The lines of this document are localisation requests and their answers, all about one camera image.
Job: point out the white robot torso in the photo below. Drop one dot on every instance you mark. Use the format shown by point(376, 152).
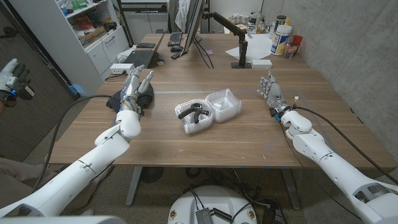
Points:
point(214, 199)

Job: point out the pink sticky note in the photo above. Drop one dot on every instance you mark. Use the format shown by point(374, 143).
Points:
point(208, 52)

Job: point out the hanging white cloth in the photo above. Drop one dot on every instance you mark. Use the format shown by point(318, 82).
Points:
point(183, 15)

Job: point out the black laptop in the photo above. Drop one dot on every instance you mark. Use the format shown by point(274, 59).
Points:
point(141, 58)

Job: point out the black lidded bottle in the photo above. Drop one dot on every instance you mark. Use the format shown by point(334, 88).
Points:
point(280, 20)

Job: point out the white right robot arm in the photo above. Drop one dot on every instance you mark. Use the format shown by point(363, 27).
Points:
point(329, 165)

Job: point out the white wipes canister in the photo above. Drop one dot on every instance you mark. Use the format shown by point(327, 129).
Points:
point(280, 40)

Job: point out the white paper sheet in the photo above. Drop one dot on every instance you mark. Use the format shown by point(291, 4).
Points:
point(258, 46)

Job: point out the black keyboard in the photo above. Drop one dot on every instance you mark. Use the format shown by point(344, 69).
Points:
point(175, 39)

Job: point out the dark navy shorts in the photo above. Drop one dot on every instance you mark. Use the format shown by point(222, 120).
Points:
point(146, 99)

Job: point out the white power strip box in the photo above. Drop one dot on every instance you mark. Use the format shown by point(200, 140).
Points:
point(119, 68)

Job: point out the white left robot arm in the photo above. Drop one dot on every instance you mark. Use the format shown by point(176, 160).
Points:
point(77, 174)

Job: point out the grey table leg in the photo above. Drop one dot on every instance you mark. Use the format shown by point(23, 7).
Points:
point(290, 189)
point(133, 186)

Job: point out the red cup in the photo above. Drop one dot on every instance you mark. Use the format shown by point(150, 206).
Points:
point(298, 40)

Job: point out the clear plastic cup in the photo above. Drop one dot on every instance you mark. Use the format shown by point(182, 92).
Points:
point(290, 49)

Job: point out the clear plastic clamshell container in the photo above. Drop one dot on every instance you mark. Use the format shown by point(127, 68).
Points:
point(224, 105)

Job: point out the black computer mouse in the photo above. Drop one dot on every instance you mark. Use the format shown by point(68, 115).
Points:
point(176, 48)

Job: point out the yellow capped bottle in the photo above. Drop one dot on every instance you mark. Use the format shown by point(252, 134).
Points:
point(287, 21)

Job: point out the cardboard box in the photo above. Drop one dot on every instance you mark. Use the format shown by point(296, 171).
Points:
point(93, 36)

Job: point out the small white flat box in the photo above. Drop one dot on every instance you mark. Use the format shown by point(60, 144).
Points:
point(261, 63)

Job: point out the black remote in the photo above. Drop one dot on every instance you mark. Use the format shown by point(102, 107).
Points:
point(177, 55)

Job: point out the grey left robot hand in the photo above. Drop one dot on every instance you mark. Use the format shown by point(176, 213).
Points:
point(130, 93)

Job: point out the white gloved person hand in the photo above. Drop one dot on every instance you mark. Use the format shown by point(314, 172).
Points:
point(7, 73)

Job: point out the white shelf cabinet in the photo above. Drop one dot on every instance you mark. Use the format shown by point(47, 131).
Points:
point(71, 56)

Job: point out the computer monitor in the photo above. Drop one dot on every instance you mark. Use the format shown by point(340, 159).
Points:
point(194, 25)

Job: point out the black clamp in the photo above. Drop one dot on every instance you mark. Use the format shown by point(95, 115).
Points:
point(186, 112)

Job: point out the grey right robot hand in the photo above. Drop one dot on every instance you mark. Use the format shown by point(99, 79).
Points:
point(275, 95)

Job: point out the white plastic bag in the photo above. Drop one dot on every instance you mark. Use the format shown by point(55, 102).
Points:
point(124, 54)

